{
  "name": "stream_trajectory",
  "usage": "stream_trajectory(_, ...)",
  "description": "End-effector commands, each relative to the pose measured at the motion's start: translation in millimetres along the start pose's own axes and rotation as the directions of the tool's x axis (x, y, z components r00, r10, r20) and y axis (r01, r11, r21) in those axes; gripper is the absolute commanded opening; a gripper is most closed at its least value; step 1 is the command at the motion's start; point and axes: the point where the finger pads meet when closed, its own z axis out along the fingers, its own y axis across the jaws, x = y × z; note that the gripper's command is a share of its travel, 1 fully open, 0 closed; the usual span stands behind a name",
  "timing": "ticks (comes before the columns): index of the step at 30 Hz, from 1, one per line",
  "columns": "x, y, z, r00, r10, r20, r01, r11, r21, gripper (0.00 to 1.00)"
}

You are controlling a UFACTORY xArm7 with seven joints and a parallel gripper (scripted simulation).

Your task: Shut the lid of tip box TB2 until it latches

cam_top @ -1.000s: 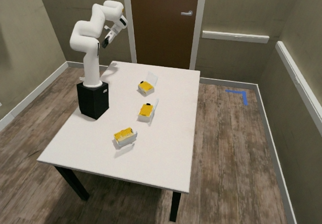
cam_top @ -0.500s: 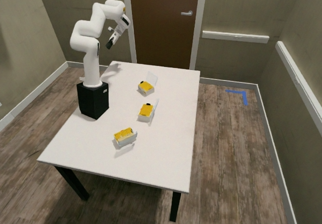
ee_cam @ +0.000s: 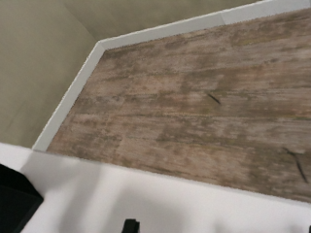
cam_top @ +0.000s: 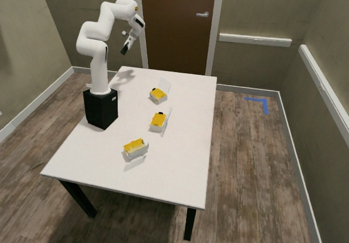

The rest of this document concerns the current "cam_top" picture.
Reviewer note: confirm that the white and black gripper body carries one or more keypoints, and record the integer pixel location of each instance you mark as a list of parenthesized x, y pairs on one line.
[(130, 39)]

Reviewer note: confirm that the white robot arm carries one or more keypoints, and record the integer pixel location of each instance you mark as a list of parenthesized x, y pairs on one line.
[(86, 45)]

